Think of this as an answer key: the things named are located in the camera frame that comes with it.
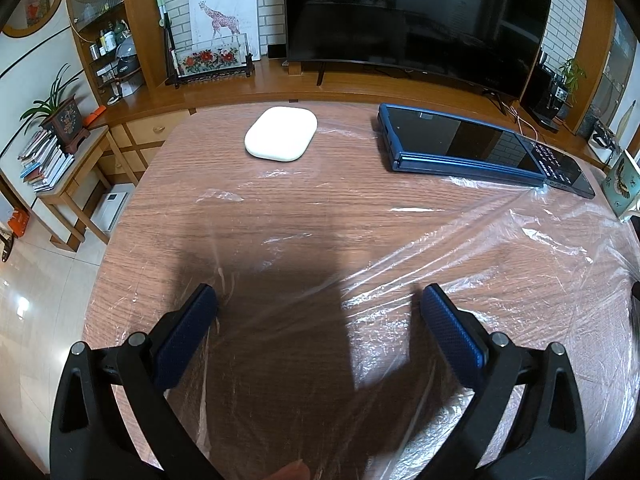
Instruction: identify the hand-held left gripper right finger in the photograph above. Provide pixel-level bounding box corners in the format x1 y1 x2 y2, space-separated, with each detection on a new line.
415 282 587 480

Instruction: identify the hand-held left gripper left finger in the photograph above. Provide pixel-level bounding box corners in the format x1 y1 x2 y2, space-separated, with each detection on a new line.
49 282 223 480

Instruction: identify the person's left hand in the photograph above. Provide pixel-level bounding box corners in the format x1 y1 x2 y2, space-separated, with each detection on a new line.
269 461 312 480

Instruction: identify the white box appliance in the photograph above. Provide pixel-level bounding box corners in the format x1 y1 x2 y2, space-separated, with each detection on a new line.
90 185 133 233

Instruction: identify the small wooden side table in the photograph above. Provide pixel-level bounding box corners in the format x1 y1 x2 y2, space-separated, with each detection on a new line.
35 125 143 253

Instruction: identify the stack of books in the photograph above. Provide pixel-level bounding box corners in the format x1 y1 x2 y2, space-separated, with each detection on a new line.
17 127 76 193

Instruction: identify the white earbud case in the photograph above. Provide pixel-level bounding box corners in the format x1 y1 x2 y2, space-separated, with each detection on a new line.
244 106 319 162

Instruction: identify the blue butterfly print mug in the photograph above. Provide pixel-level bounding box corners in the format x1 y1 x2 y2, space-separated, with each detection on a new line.
602 152 640 223

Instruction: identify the orchid in dark pot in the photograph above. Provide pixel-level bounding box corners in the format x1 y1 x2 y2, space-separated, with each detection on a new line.
20 62 91 156

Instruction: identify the white handbag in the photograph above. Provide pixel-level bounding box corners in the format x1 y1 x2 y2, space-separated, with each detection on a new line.
589 117 623 161

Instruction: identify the black coffee machine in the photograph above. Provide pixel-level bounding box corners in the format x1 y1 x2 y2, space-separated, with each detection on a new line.
522 50 571 133

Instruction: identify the framed red flower picture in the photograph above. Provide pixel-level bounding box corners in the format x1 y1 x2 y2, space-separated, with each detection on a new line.
165 34 256 88

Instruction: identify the small green potted plant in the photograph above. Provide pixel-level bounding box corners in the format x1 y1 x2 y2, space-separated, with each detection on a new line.
557 57 587 121

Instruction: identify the glass display cabinet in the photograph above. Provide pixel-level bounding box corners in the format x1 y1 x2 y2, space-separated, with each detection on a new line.
595 5 640 126

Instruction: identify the giraffe painting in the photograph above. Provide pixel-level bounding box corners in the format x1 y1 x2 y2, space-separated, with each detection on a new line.
188 0 261 58

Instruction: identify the black curved television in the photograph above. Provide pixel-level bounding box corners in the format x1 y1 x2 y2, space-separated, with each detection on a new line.
282 0 553 111

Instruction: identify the white cable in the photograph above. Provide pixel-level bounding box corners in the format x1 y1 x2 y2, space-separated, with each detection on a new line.
505 102 541 141

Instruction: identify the feather wall decoration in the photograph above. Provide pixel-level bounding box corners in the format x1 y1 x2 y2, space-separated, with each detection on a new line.
617 105 640 138

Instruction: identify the wooden wall shelf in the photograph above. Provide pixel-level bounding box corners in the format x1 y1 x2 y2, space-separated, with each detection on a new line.
65 0 161 106

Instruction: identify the round framed wall picture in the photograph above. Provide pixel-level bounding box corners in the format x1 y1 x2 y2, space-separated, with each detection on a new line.
0 0 66 38

